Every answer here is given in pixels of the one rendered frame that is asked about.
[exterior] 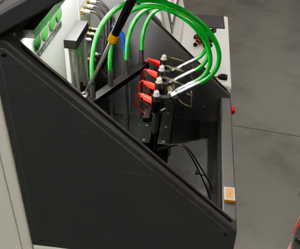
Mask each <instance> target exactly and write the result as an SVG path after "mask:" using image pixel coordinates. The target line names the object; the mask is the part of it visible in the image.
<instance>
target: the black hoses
mask: <svg viewBox="0 0 300 249"><path fill-rule="evenodd" d="M96 3H100V4H102V5H103V6H104V7H105V8H106V10H107V11H108V12H109V11H110V9H109V8H108V7H107V5H106V4H104V3H103V2H102V1H100V0H96ZM93 8H98V9H99V10H100V11H101V12H102V14H103V15H104V16H105V15H106V13H105V12H104V10H103V9H102V8H101V7H99V6H97V5H93ZM90 13H94V14H95V15H96V16H97V17H98V18H99V20H100V21H102V17H101V16H100V15H99V14H98V13H97V12H96V11H94V10H90ZM111 25H112V16H111V18H110V21H109V22H108V21H107V23H106V30H105V26H104V27H103V29H102V33H103V36H102V35H101V34H100V37H101V38H102V39H103V40H102V52H101V57H102V55H103V53H104V51H105V49H106V46H107V44H108V41H107V39H108V36H109V34H110V32H111ZM107 61H108V55H107V57H106V59H105V61H104V62H103V63H102V65H101V67H100V69H99V71H98V73H97V75H96V77H95V79H94V80H95V83H96V81H97V79H98V76H99V75H100V73H102V74H103V75H104V76H105V78H106V79H107V80H108V77H107V72H105V71H103V68H104V67H105V65H106V63H107Z"/></svg>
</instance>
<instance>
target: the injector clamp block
mask: <svg viewBox="0 0 300 249"><path fill-rule="evenodd" d="M175 104H176V98H175V99H173V98H172V97H170V98H169V99H165V102H164V107H166V108H167V111H165V112H163V113H162V118H161V123H160V130H159V134H158V139H157V149H158V148H161V147H165V146H168V145H171V141H172V128H173V120H174V112H175ZM152 116H153V115H152V114H151V117H150V121H149V122H145V121H142V126H141V130H140V134H139V138H138V140H139V141H140V142H142V143H143V144H144V145H145V146H146V147H148V148H149V149H150V150H151V151H152V152H154V153H155V154H156V155H157V156H158V157H159V158H161V159H162V160H163V161H164V162H165V163H168V158H169V156H170V151H171V147H170V148H166V149H164V150H162V151H161V149H160V150H157V149H152V125H153V122H152Z"/></svg>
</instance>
